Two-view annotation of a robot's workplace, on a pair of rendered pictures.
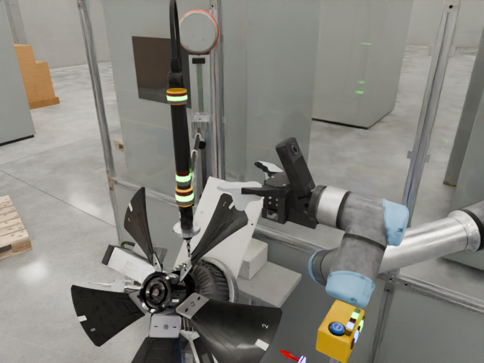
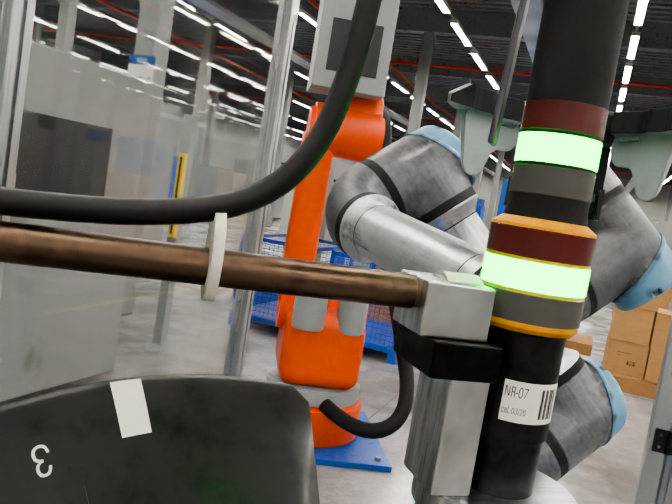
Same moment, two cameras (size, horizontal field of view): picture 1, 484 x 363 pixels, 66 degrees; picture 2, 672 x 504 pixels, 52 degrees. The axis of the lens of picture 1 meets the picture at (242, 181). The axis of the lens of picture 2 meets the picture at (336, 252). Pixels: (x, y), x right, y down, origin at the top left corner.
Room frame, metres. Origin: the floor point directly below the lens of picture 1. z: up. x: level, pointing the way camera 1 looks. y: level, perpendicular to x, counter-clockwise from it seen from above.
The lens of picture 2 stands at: (0.98, 0.40, 1.57)
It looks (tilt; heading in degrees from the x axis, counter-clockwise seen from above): 5 degrees down; 255
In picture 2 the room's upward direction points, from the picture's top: 9 degrees clockwise
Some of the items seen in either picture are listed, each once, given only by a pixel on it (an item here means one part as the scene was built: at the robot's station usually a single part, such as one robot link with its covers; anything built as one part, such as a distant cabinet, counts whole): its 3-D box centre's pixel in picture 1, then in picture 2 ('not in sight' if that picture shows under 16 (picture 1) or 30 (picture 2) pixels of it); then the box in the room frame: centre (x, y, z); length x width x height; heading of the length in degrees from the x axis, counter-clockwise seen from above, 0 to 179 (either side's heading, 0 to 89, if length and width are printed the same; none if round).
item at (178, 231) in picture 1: (186, 212); (490, 399); (0.83, 0.14, 1.49); 0.09 x 0.07 x 0.10; 2
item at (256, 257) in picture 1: (244, 256); not in sight; (1.41, -0.01, 0.92); 0.17 x 0.16 x 0.11; 147
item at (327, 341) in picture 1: (340, 330); not in sight; (0.87, -0.32, 1.02); 0.16 x 0.10 x 0.11; 147
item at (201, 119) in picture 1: (201, 126); not in sight; (1.45, 0.17, 1.53); 0.10 x 0.07 x 0.09; 2
